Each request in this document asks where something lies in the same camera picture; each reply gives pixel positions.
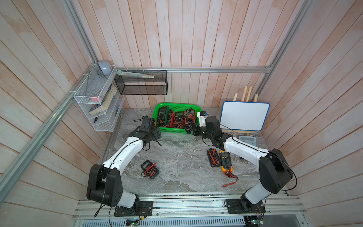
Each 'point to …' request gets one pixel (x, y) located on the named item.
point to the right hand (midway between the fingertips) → (187, 126)
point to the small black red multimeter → (149, 169)
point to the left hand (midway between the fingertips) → (152, 134)
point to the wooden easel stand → (245, 97)
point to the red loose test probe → (228, 184)
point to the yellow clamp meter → (225, 161)
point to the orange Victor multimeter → (190, 117)
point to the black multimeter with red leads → (214, 158)
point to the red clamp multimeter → (173, 116)
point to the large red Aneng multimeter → (178, 119)
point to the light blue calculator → (251, 140)
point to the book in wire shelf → (103, 106)
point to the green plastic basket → (182, 107)
